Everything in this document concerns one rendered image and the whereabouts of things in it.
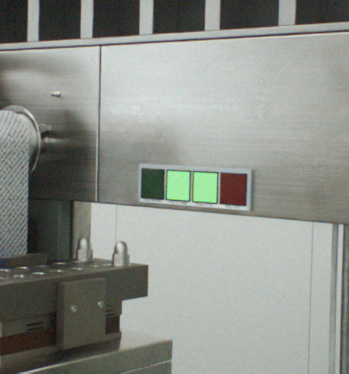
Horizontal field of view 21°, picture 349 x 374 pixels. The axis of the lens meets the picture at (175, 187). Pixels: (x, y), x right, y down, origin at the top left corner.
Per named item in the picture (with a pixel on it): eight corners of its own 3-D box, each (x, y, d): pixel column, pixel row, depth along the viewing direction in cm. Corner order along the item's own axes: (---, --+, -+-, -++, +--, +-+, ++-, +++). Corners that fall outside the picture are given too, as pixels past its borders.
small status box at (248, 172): (137, 201, 176) (138, 163, 176) (139, 201, 177) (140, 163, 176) (249, 211, 160) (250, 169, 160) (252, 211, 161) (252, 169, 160)
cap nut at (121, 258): (106, 264, 179) (106, 240, 179) (120, 263, 182) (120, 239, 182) (121, 266, 177) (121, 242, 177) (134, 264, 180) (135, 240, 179)
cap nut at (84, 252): (71, 259, 185) (71, 236, 185) (84, 258, 188) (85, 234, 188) (84, 261, 183) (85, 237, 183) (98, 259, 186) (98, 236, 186)
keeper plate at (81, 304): (55, 347, 163) (57, 283, 162) (97, 338, 171) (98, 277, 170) (66, 350, 161) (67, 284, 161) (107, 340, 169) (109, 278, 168)
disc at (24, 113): (-13, 180, 192) (-12, 105, 191) (-11, 180, 193) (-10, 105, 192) (38, 183, 183) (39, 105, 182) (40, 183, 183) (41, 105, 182)
